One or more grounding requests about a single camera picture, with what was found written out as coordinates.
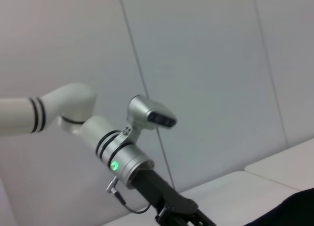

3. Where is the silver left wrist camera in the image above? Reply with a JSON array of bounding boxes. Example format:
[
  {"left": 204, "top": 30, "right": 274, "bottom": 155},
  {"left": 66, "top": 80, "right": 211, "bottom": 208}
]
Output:
[{"left": 126, "top": 95, "right": 178, "bottom": 138}]

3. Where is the left gripper cable with connector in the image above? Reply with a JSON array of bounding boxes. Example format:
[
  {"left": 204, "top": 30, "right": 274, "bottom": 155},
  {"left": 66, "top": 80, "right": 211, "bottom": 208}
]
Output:
[{"left": 106, "top": 176, "right": 153, "bottom": 214}]

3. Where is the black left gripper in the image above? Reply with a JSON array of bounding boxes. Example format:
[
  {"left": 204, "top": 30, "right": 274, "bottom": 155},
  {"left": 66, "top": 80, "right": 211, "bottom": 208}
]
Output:
[{"left": 132, "top": 167, "right": 217, "bottom": 226}]

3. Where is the black t-shirt with FREE print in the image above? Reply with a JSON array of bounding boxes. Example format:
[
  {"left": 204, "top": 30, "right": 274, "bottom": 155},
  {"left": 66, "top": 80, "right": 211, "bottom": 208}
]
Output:
[{"left": 245, "top": 189, "right": 314, "bottom": 226}]

